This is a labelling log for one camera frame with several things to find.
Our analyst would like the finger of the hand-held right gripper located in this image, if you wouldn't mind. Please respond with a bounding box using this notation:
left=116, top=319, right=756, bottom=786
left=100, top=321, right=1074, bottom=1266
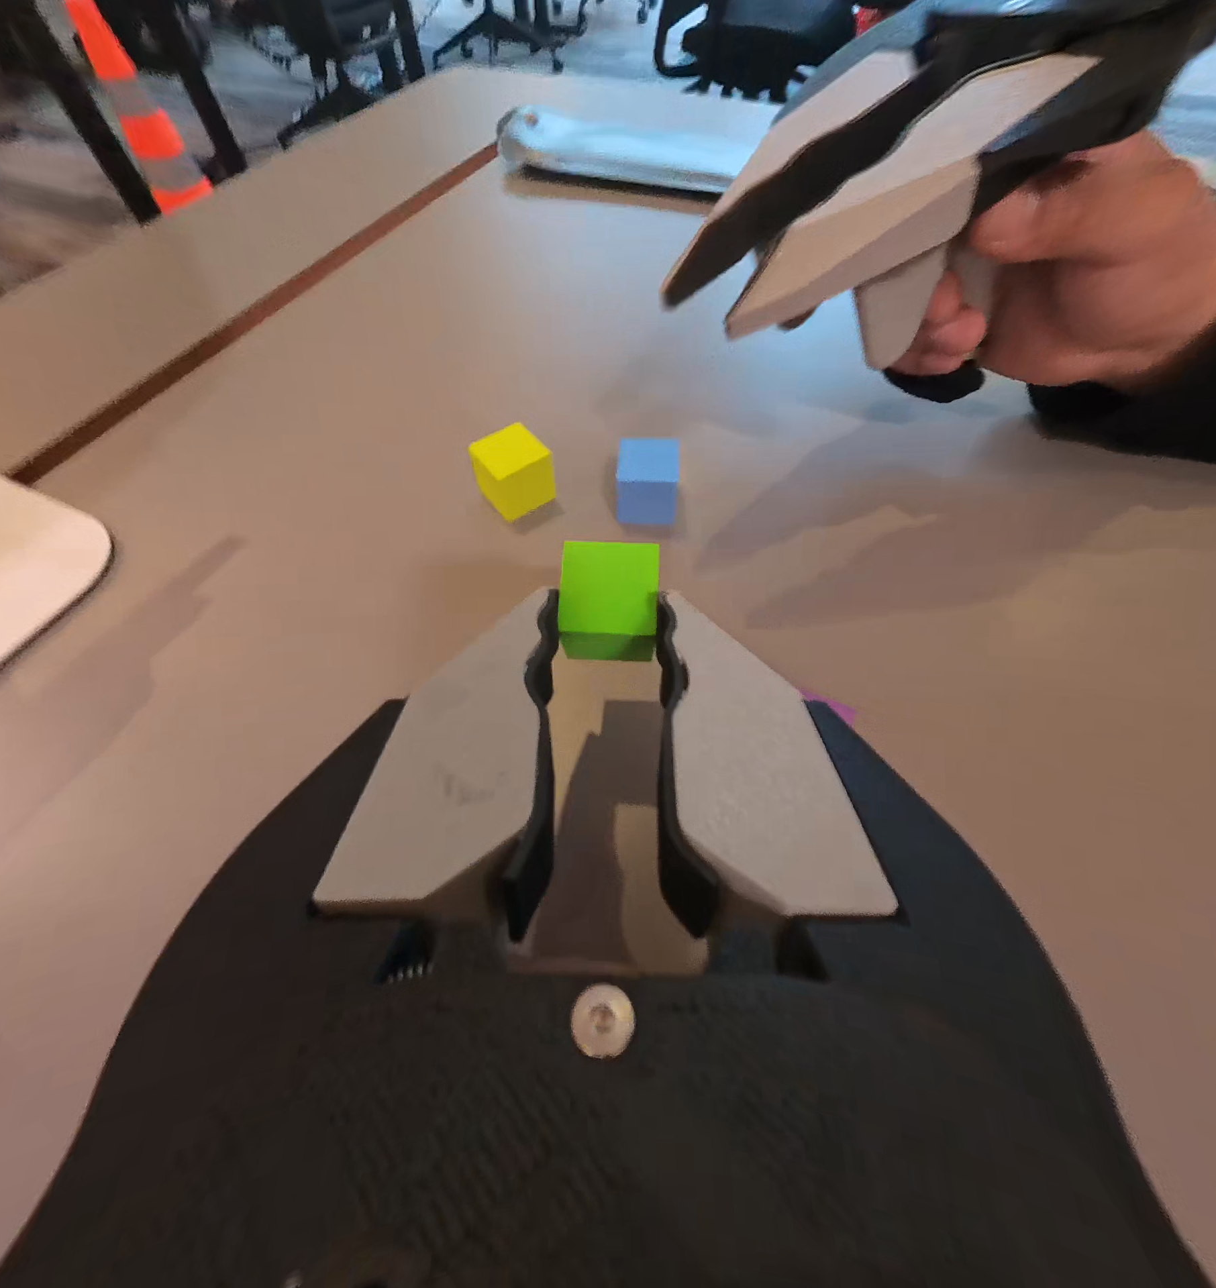
left=724, top=53, right=1103, bottom=340
left=661, top=41, right=934, bottom=309

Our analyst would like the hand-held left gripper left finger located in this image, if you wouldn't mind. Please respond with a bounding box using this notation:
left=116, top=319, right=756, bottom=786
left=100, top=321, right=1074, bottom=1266
left=313, top=587, right=560, bottom=943

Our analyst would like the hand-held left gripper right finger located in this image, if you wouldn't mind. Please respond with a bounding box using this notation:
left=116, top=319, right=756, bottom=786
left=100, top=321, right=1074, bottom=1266
left=656, top=589, right=900, bottom=939

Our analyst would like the green foam cube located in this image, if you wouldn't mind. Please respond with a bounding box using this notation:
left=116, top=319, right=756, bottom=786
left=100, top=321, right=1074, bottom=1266
left=557, top=540, right=663, bottom=663

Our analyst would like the yellow foam cube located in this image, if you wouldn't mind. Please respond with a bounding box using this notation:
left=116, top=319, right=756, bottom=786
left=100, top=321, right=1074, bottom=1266
left=469, top=421, right=560, bottom=523

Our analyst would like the blue foam cube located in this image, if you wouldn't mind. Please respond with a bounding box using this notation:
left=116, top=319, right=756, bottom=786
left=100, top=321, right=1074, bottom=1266
left=616, top=436, right=683, bottom=527

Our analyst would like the person's right forearm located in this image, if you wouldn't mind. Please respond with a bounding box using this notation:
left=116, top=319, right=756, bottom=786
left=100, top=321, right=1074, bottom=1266
left=1026, top=205, right=1216, bottom=470

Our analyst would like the person's right hand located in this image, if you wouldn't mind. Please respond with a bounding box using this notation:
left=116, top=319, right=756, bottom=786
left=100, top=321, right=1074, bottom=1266
left=890, top=128, right=1216, bottom=396

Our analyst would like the black office chair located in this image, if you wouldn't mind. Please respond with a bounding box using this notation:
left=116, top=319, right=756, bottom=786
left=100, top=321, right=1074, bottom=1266
left=431, top=0, right=592, bottom=74
left=274, top=0, right=429, bottom=152
left=656, top=0, right=864, bottom=103

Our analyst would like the silver closed laptop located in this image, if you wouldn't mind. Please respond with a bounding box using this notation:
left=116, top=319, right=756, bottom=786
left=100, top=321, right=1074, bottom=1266
left=497, top=103, right=775, bottom=194

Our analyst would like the wooden board document stand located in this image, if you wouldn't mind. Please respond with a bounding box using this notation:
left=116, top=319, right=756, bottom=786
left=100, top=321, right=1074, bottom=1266
left=0, top=114, right=116, bottom=702

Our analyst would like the orange striped traffic cone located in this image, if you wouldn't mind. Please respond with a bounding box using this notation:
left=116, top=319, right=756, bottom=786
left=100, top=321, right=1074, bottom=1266
left=64, top=0, right=216, bottom=215

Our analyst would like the black framed table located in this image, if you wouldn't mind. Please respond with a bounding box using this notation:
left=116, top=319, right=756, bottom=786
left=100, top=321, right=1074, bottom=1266
left=0, top=0, right=250, bottom=225

